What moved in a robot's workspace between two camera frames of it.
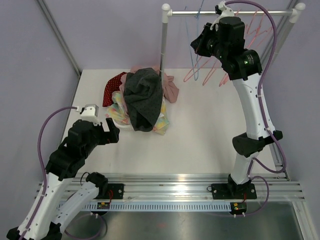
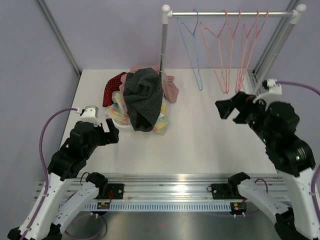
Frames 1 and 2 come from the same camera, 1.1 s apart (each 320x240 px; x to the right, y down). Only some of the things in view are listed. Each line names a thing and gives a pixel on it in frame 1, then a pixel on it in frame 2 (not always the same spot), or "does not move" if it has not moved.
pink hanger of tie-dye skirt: (204, 83) to (221, 67)
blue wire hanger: (198, 14) to (178, 20)
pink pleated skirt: (170, 90) does not move
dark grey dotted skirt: (143, 93) does not move
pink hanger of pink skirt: (185, 79) to (201, 24)
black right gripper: (198, 45) to (242, 102)
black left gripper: (111, 137) does not move
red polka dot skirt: (112, 85) does not move
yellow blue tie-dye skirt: (118, 112) does not move
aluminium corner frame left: (44, 7) does not move
